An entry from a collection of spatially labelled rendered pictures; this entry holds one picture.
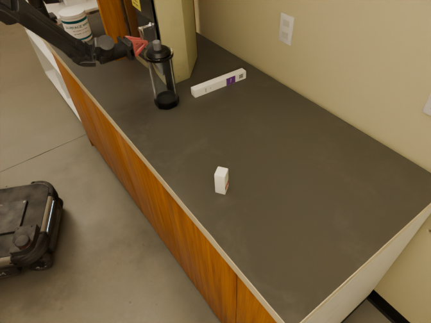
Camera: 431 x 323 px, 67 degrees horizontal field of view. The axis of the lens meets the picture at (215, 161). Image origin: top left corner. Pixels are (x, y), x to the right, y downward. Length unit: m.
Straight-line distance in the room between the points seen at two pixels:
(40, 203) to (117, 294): 0.70
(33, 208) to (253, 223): 1.50
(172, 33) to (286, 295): 1.04
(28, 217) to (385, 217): 1.80
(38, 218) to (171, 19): 1.33
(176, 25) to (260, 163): 0.66
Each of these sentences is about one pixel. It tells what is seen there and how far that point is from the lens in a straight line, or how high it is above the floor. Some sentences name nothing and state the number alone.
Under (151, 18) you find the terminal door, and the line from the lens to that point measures 1.39.
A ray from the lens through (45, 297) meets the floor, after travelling 2.13.
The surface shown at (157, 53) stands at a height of 1.18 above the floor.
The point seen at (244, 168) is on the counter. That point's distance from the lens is 1.10.
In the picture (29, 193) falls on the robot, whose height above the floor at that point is 0.24.
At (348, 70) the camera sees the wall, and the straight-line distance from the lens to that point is 1.30.
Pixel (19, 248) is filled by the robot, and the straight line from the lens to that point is 1.97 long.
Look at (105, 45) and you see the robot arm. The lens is 1.29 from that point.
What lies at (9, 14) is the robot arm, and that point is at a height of 1.42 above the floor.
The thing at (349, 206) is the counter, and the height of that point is 0.94.
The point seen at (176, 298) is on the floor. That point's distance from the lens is 1.90.
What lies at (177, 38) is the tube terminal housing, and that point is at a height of 1.14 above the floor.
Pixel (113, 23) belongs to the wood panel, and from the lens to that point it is 1.72.
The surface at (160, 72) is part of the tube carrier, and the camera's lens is 1.28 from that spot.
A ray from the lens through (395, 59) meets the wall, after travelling 1.20.
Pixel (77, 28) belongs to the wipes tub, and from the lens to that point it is 2.00.
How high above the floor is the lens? 1.75
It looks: 46 degrees down
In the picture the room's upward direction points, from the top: 3 degrees counter-clockwise
